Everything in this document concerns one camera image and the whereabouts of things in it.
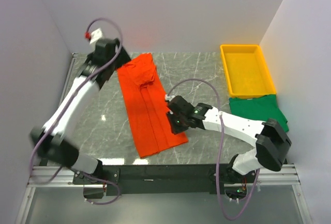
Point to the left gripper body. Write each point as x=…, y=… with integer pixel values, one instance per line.
x=121, y=59

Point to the folded green t shirt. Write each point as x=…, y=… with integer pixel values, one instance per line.
x=259, y=109

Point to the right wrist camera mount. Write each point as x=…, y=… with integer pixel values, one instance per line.
x=168, y=98

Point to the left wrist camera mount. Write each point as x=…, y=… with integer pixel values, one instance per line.
x=93, y=36

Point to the black base beam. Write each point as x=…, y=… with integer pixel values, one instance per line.
x=135, y=179

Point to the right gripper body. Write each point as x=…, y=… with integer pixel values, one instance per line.
x=178, y=123

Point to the yellow plastic bin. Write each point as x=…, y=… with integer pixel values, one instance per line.
x=246, y=71

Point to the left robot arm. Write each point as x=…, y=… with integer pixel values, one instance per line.
x=51, y=141

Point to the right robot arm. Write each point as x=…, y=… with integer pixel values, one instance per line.
x=270, y=143

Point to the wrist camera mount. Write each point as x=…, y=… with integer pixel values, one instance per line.
x=168, y=98
x=93, y=36

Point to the orange t shirt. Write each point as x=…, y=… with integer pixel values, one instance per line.
x=146, y=108

